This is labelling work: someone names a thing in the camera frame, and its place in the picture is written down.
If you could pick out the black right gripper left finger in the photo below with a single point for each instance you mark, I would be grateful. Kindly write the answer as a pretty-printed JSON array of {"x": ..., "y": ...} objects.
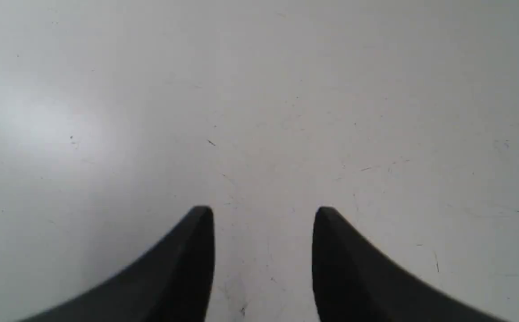
[{"x": 172, "y": 282}]

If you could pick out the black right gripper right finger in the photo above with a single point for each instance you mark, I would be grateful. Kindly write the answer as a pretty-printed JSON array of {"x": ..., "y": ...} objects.
[{"x": 353, "y": 281}]

